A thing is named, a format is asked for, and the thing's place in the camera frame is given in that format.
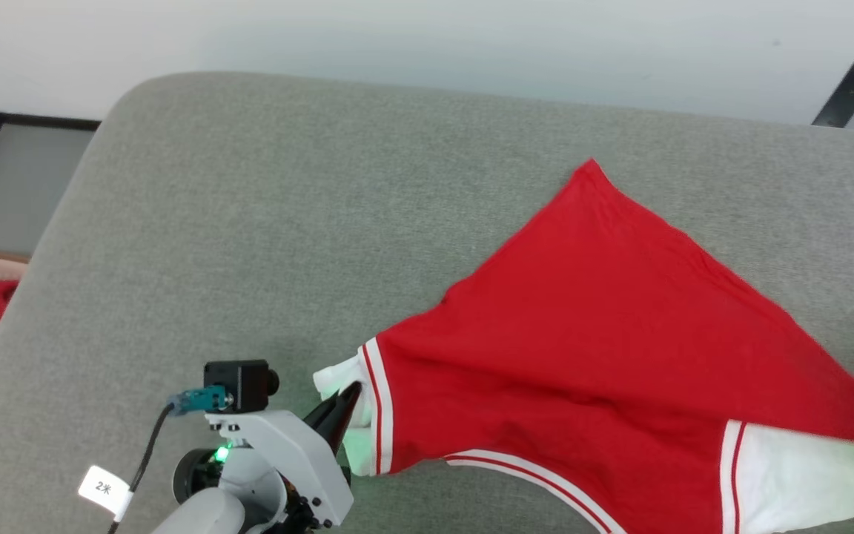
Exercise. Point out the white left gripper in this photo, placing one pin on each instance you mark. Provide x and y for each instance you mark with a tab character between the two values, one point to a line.
301	460

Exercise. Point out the red and white garment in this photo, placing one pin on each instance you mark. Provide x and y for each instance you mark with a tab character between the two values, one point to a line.
583	334

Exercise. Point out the grey fabric sofa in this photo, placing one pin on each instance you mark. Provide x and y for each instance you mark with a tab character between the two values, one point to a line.
249	222

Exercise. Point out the black oblong bar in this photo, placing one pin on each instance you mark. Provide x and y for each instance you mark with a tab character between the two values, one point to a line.
853	89

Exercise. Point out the black framed grey panel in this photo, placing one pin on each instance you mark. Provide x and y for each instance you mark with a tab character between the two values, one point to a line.
19	185

